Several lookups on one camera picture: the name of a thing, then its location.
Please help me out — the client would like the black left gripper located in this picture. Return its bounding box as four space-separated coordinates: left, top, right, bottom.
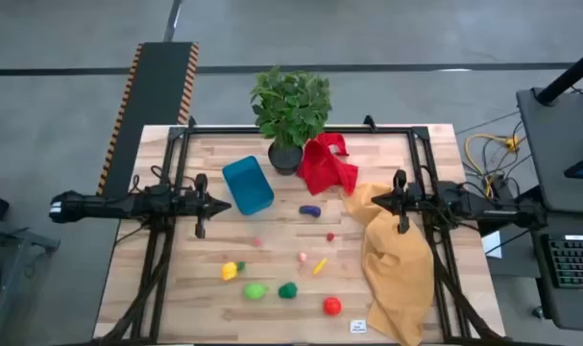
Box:
175 173 232 240

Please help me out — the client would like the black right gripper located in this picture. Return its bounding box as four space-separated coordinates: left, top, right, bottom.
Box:
371 169 425 235

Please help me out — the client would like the teal plastic tupperware container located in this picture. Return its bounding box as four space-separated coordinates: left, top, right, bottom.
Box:
221 154 276 216

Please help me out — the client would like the light green toy pear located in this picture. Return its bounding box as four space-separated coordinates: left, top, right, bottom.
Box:
242 282 270 302

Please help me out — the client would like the red toy tomato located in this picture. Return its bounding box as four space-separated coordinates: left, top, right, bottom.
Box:
322 296 343 317

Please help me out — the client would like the yellow cloth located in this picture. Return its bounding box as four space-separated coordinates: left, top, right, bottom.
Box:
338 182 436 346

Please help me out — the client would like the red cloth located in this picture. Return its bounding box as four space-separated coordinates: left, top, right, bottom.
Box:
296 132 360 197

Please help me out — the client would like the white paper sheet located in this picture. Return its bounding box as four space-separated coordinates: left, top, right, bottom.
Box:
481 230 503 260

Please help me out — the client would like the black power strip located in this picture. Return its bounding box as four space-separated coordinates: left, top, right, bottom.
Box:
491 175 513 194

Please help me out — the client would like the green plant in black pot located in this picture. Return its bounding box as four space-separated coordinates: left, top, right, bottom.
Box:
250 65 333 177

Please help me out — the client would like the black mat with hazard stripes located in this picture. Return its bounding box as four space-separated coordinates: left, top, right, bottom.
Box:
96 41 200 198

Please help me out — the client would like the gray desk top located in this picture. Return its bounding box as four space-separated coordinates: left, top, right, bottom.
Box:
516 87 583 215

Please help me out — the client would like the dark gray keyboard desk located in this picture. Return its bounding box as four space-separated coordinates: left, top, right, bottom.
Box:
525 209 583 333

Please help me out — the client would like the backlit computer keyboard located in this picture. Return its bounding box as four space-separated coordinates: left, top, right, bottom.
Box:
547 234 583 289

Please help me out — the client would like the gray metal cart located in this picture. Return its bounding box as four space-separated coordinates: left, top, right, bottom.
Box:
0 215 61 346

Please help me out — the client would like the black pole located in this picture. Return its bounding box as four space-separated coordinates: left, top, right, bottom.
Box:
534 45 583 107

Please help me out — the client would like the black metal table frame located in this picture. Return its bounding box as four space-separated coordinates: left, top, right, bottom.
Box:
93 114 508 346

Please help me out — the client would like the yellow cable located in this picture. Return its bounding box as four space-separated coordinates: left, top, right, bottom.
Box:
465 133 522 201

